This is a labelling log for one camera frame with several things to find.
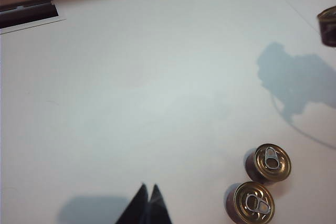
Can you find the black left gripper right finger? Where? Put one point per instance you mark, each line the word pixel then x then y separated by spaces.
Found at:
pixel 158 208

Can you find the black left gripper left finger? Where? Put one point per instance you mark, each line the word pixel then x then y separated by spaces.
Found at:
pixel 136 208

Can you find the dark red can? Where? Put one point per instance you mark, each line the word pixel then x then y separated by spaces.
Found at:
pixel 273 161
pixel 253 203

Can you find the red tomato paste can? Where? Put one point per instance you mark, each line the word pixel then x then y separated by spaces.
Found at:
pixel 328 28

